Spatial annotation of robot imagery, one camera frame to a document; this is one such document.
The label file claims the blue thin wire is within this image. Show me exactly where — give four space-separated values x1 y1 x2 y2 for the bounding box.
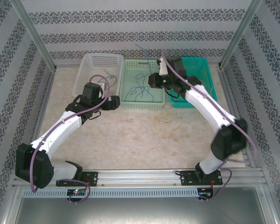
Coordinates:
124 73 147 101
134 43 160 103

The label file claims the dark green thin wire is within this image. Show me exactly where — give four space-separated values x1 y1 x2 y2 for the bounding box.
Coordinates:
109 77 119 95

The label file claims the light green plastic basket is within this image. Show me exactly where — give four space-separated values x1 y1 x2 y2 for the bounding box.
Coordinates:
119 59 166 110

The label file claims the teal plastic mesh basket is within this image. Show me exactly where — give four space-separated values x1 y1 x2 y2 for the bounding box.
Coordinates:
164 56 218 109

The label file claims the white plastic mesh basket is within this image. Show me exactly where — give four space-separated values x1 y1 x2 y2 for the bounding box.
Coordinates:
72 53 125 98

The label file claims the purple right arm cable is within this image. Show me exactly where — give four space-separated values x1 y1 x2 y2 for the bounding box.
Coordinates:
162 49 258 203

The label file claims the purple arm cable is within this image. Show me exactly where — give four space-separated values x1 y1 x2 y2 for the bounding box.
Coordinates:
162 49 258 203
30 74 111 204

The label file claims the aluminium side rail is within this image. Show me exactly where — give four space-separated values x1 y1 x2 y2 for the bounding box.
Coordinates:
217 64 252 168
23 67 57 172

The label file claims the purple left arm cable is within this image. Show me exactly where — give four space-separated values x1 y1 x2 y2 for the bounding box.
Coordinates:
30 74 111 204

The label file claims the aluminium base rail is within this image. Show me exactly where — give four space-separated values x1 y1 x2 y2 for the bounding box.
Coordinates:
14 169 266 188

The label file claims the aluminium frame post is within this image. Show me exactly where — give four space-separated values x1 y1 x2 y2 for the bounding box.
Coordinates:
10 0 57 70
218 0 264 70

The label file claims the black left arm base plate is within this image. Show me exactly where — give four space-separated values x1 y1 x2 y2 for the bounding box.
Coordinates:
56 171 99 187

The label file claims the slotted grey cable duct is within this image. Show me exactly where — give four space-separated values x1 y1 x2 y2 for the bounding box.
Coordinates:
22 188 199 198

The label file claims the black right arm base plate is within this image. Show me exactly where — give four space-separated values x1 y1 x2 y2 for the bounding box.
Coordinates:
179 170 224 187

